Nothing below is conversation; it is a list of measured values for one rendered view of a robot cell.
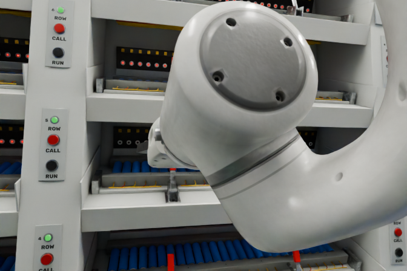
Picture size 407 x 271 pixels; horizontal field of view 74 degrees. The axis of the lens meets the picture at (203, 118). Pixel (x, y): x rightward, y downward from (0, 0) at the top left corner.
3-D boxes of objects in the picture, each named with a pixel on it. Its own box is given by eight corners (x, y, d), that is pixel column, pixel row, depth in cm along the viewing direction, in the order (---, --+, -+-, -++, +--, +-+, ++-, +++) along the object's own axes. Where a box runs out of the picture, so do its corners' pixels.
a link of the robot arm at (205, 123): (263, 147, 27) (215, 72, 28) (363, 103, 15) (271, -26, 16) (192, 192, 24) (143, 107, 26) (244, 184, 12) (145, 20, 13)
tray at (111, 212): (372, 215, 60) (382, 175, 58) (80, 232, 47) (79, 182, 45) (318, 175, 79) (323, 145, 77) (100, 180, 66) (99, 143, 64)
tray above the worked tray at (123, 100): (369, 127, 61) (383, 66, 58) (86, 121, 48) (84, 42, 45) (316, 109, 81) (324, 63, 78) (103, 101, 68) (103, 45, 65)
